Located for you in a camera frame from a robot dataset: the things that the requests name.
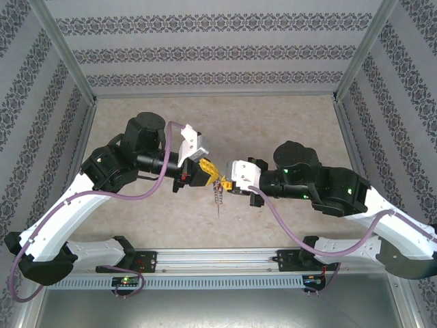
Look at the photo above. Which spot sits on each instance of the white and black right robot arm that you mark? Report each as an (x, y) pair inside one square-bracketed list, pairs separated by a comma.
[(403, 222)]

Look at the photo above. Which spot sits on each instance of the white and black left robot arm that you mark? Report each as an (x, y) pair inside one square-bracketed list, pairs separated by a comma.
[(51, 222)]

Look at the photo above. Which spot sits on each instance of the small controller board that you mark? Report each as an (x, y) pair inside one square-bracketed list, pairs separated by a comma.
[(314, 280)]

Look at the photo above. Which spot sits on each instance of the controller board with green light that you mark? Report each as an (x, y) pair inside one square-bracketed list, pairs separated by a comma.
[(126, 281)]

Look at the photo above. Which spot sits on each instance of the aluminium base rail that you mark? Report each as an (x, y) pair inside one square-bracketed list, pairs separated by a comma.
[(218, 258)]

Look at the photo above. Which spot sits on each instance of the aluminium frame post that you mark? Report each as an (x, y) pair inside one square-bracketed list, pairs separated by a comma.
[(61, 48), (365, 48)]

